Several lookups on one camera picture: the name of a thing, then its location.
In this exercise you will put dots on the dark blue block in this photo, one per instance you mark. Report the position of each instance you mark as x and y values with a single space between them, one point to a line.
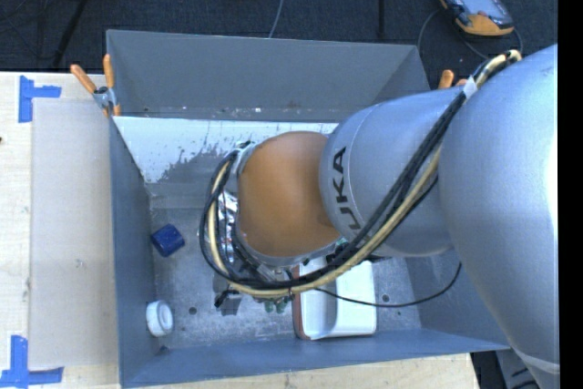
167 239

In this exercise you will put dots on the grey metal bin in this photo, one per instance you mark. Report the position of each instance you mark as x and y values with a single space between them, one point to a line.
191 287

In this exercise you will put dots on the white round cap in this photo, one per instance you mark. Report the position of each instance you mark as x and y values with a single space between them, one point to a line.
159 318

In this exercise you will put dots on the white and brown rectangular tray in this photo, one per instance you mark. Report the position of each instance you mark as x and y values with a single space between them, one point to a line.
350 310

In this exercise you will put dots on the pale flat board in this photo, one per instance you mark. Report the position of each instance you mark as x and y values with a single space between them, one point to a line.
68 218

